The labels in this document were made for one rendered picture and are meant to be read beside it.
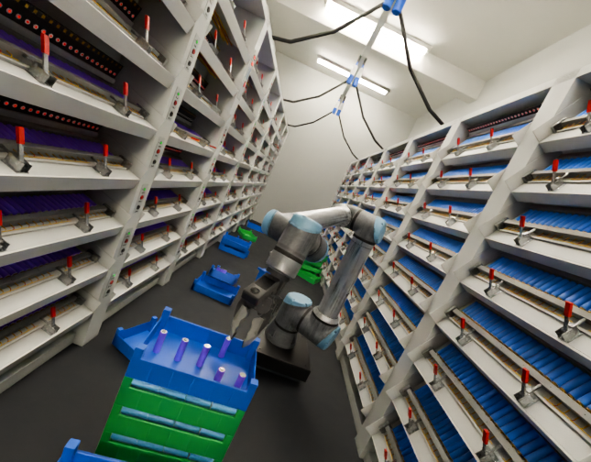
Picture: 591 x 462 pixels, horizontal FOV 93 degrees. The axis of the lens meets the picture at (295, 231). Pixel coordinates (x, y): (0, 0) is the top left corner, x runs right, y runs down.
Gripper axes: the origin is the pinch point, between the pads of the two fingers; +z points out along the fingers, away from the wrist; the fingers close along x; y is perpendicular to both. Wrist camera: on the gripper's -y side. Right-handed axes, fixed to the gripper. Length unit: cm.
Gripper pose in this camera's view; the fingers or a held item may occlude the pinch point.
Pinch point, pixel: (238, 338)
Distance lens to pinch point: 79.5
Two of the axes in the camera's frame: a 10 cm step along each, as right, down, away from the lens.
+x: -8.4, -4.4, 3.3
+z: -4.9, 8.6, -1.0
